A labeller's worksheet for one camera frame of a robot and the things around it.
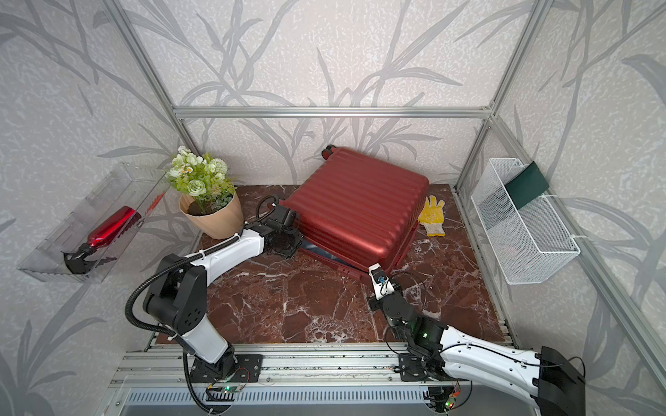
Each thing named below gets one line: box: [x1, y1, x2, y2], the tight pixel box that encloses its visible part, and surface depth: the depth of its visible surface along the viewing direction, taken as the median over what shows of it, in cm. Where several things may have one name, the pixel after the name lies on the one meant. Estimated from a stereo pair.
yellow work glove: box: [417, 195, 446, 238], surface depth 109 cm
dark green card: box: [503, 161, 550, 210], surface depth 72 cm
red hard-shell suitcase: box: [280, 145, 430, 283], surface depth 85 cm
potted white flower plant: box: [166, 145, 245, 240], surface depth 89 cm
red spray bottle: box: [60, 205, 142, 275], surface depth 63 cm
